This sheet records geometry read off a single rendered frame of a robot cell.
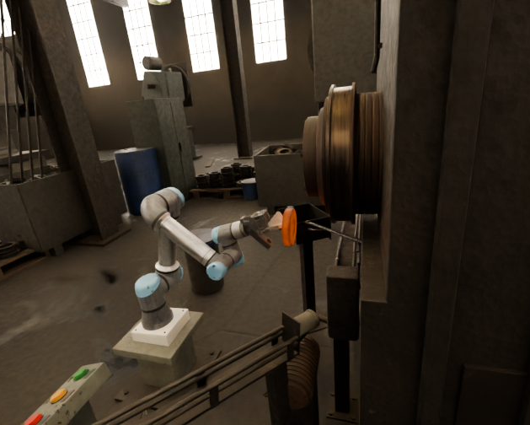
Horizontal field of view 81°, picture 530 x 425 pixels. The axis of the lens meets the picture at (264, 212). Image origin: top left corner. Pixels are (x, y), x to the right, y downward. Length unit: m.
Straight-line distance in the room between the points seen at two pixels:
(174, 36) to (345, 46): 9.94
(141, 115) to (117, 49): 9.99
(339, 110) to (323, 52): 2.77
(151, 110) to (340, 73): 2.43
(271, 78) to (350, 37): 7.96
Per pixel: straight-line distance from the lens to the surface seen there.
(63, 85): 3.80
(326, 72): 3.69
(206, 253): 1.29
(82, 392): 1.13
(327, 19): 3.76
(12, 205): 3.86
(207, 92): 12.41
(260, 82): 11.65
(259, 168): 3.68
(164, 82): 8.78
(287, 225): 1.20
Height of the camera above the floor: 1.32
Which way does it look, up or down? 20 degrees down
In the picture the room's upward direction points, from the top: 6 degrees counter-clockwise
